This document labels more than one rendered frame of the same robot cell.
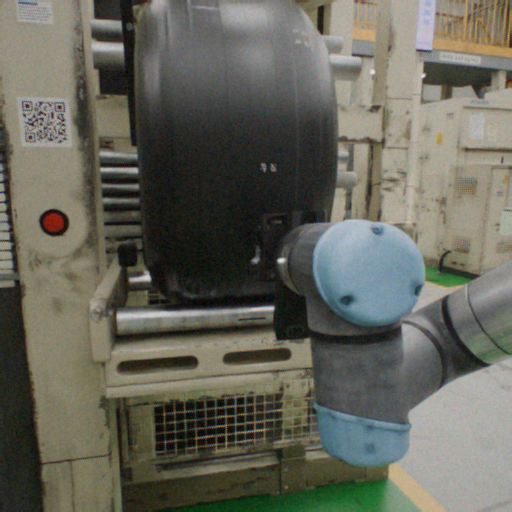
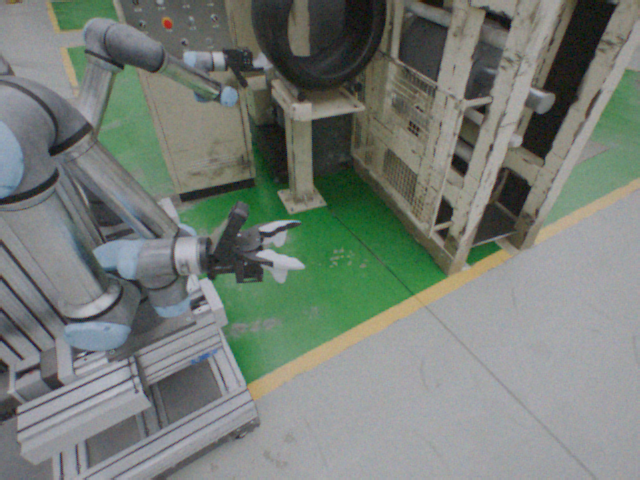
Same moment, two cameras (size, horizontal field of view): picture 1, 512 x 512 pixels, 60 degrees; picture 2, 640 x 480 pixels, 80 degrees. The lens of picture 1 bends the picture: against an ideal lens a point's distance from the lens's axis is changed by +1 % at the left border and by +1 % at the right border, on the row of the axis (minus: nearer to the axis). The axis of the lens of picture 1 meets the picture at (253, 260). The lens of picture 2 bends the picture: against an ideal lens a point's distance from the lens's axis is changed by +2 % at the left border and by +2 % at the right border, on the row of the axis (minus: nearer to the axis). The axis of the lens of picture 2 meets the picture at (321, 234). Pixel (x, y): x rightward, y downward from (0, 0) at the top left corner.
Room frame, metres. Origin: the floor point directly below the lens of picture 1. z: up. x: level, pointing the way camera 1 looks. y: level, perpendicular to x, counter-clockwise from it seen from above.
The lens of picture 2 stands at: (0.55, -1.75, 1.58)
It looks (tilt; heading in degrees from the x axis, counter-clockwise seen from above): 42 degrees down; 80
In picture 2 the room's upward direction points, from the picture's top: straight up
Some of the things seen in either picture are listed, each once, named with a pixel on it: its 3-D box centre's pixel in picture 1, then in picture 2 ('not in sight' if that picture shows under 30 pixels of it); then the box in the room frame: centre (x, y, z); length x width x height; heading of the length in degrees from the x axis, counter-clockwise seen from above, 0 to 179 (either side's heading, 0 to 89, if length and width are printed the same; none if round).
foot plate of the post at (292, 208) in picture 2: not in sight; (301, 196); (0.79, 0.34, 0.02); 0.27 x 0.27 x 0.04; 12
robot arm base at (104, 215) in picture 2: not in sight; (109, 202); (0.01, -0.57, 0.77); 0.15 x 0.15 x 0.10
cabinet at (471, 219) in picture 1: (494, 220); not in sight; (5.01, -2.76, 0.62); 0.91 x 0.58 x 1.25; 110
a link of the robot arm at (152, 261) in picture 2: not in sight; (152, 259); (0.31, -1.18, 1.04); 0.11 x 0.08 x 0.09; 175
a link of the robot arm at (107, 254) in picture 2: not in sight; (121, 270); (0.18, -1.05, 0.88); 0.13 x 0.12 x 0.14; 85
